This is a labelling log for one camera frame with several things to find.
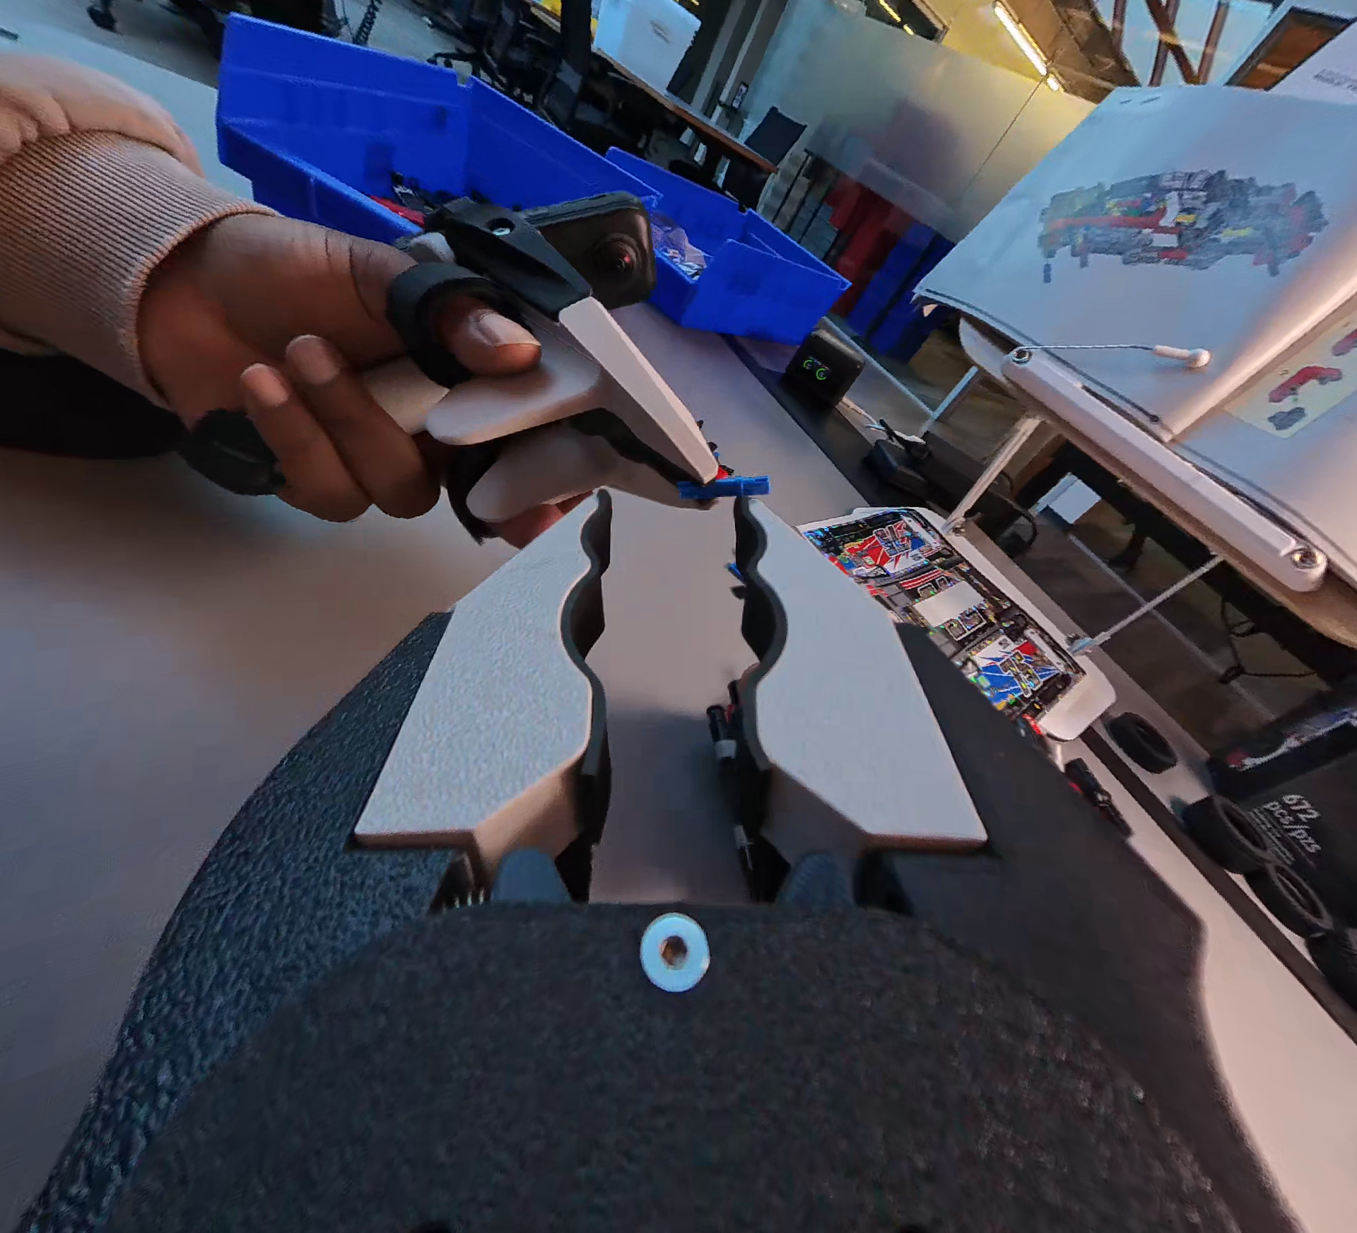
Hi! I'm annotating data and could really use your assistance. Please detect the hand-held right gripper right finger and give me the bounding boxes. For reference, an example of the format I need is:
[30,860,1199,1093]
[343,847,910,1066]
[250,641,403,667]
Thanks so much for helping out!
[731,495,989,906]

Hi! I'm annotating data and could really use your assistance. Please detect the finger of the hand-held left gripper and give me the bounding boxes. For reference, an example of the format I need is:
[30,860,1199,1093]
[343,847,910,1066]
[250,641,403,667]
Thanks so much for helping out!
[556,296,722,485]
[464,428,705,525]

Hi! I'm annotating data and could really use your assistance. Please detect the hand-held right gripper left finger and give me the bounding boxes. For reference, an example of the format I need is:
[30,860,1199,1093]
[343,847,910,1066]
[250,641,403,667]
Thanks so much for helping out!
[355,489,615,901]

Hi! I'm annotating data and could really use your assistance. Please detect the blue bin with tag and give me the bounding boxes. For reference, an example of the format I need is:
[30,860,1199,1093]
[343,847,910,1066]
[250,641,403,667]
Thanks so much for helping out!
[217,12,661,244]

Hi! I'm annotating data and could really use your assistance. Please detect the person's left forearm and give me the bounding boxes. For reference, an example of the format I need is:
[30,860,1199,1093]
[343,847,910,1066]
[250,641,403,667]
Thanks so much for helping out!
[0,49,280,407]

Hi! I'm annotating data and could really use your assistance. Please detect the assorted large lego parts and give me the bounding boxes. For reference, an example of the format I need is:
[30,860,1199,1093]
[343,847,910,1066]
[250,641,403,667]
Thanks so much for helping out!
[370,174,460,227]

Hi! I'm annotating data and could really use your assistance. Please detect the black rubber lego tyre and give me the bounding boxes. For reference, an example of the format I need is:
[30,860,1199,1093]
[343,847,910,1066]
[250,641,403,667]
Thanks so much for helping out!
[1107,712,1178,772]
[1245,862,1337,937]
[1182,792,1289,873]
[1309,930,1357,1005]

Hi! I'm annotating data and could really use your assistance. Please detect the black lego set box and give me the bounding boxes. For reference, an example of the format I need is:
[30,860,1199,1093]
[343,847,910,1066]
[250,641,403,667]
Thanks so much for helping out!
[1208,702,1357,894]

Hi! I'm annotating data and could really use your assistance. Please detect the small clear plastic bag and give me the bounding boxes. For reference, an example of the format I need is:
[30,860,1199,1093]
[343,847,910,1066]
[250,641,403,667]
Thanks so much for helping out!
[650,214,708,279]

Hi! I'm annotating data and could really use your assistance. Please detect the holographic sticker sheet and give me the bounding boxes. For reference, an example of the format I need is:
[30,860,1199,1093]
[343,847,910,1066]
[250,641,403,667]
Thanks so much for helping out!
[801,508,1087,725]

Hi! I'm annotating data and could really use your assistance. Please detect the large blue storage bin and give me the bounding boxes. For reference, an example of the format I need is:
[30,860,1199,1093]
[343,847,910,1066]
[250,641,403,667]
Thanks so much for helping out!
[605,146,852,345]

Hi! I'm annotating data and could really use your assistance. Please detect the long wooden office desk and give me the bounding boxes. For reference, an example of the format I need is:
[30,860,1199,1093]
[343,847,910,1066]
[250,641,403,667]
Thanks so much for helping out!
[275,0,778,175]

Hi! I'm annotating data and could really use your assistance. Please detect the black device with display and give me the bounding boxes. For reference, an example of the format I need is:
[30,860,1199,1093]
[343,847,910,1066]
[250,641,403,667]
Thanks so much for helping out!
[785,330,864,411]

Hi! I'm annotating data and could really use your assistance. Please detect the white storage boxes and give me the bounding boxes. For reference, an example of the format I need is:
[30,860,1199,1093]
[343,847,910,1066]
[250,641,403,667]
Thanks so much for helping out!
[522,0,703,90]

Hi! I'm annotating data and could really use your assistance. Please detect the black power adapter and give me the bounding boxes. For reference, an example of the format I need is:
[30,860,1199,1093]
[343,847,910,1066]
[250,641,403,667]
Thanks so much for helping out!
[863,424,1040,555]

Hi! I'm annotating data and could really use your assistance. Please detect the red and blue crates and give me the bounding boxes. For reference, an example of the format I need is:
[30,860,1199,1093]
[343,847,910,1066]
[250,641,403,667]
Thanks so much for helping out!
[825,174,968,356]

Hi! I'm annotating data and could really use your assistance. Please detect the white metal book stand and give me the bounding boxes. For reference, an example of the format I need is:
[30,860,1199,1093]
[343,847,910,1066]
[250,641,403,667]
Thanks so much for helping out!
[933,315,1357,741]

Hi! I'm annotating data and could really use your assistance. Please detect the black chair armrest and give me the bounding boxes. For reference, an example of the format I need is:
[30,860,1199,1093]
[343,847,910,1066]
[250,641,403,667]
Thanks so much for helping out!
[0,346,190,460]

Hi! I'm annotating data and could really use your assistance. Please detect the white instruction booklet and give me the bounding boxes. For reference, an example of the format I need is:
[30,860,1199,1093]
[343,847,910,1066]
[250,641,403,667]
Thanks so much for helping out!
[917,82,1357,619]

